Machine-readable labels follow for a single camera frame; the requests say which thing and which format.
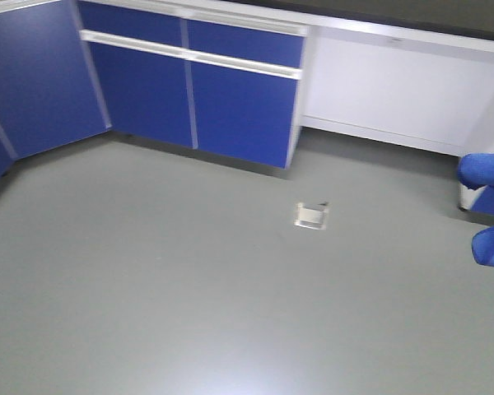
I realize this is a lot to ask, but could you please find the blue cloth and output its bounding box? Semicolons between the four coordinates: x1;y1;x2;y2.
457;153;494;267

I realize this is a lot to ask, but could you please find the metal floor outlet plate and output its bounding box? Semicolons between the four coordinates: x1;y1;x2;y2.
294;202;329;230

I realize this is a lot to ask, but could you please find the blue left cabinet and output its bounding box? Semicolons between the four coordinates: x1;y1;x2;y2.
77;1;308;169

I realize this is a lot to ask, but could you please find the white under-counter panel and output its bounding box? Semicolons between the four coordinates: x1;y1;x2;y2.
302;27;494;156

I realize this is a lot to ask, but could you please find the blue corner cabinet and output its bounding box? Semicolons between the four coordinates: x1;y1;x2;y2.
0;1;109;178

